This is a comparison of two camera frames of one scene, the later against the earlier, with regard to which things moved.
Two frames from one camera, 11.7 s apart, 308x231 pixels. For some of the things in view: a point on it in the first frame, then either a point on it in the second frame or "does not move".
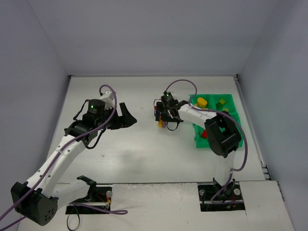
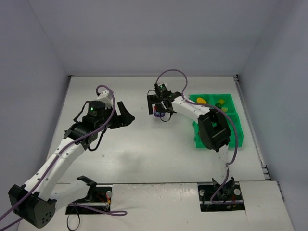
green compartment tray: x=214 y=103 does not move
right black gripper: x=161 y=114 → x=156 y=99
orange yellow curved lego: x=201 y=102 does not move
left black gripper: x=118 y=119 does not move
